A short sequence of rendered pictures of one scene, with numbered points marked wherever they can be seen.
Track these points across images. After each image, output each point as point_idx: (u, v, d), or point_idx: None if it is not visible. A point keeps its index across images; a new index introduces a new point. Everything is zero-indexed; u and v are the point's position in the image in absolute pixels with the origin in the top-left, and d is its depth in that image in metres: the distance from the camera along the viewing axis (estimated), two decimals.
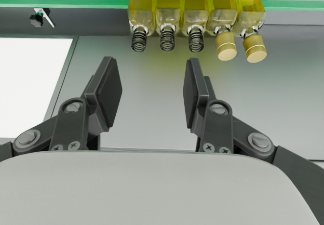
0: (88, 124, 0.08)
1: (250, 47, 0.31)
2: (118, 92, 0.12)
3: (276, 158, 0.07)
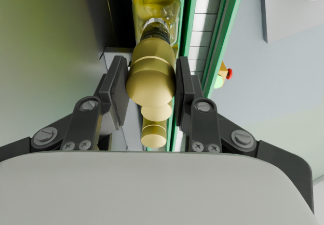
0: (102, 122, 0.08)
1: (161, 126, 0.21)
2: None
3: (259, 152, 0.07)
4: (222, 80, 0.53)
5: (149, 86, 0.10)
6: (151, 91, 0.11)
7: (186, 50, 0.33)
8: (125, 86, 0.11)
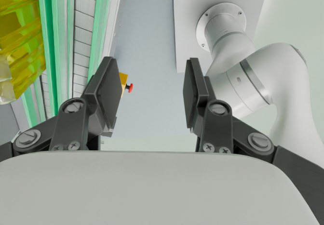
0: (88, 124, 0.08)
1: None
2: (118, 92, 0.12)
3: (276, 158, 0.07)
4: None
5: None
6: None
7: (56, 57, 0.37)
8: None
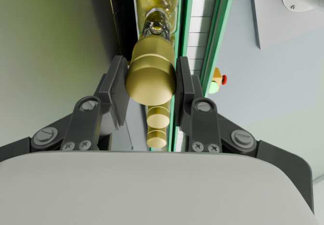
0: (102, 122, 0.08)
1: (162, 131, 0.28)
2: None
3: (259, 152, 0.07)
4: (217, 86, 0.59)
5: None
6: None
7: None
8: None
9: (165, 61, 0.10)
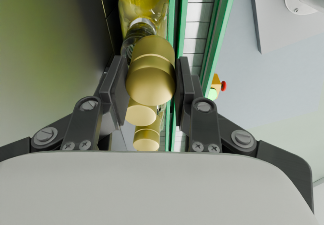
0: (102, 122, 0.08)
1: None
2: None
3: (259, 152, 0.07)
4: (216, 93, 0.56)
5: (138, 113, 0.16)
6: (140, 116, 0.17)
7: None
8: None
9: (165, 61, 0.10)
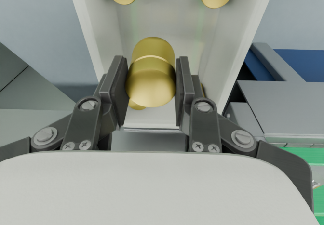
0: (102, 122, 0.08)
1: None
2: None
3: (259, 152, 0.07)
4: None
5: None
6: None
7: None
8: None
9: None
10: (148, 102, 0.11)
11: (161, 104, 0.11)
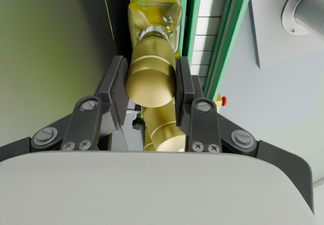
0: (102, 122, 0.08)
1: None
2: None
3: (259, 152, 0.07)
4: (217, 109, 0.59)
5: None
6: None
7: None
8: None
9: None
10: (148, 102, 0.11)
11: (161, 104, 0.11)
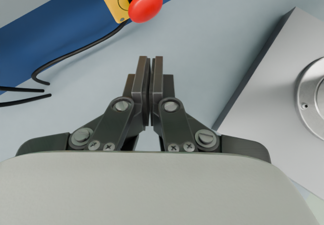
0: (134, 122, 0.08)
1: None
2: None
3: (222, 148, 0.07)
4: None
5: None
6: None
7: None
8: None
9: None
10: None
11: None
